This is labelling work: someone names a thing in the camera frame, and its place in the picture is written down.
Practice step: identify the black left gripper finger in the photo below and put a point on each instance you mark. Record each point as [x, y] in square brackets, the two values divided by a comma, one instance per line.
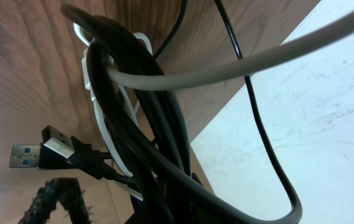
[64, 190]

